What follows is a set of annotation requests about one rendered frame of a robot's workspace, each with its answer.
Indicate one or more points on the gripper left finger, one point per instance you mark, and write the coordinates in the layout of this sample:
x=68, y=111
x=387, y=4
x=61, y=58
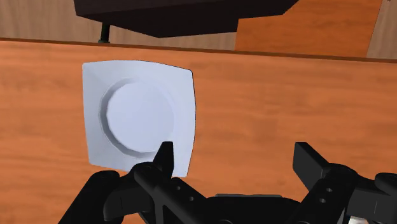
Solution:
x=161, y=192

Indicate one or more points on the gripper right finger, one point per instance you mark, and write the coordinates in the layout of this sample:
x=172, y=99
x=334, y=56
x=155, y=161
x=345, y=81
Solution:
x=335, y=186

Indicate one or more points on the white square plate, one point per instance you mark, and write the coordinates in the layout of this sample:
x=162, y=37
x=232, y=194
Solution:
x=139, y=114

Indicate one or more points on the orange wooden table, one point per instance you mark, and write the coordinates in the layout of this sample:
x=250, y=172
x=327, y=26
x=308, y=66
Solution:
x=279, y=108

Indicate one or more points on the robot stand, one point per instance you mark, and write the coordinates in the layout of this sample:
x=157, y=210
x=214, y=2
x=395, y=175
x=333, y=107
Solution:
x=186, y=15

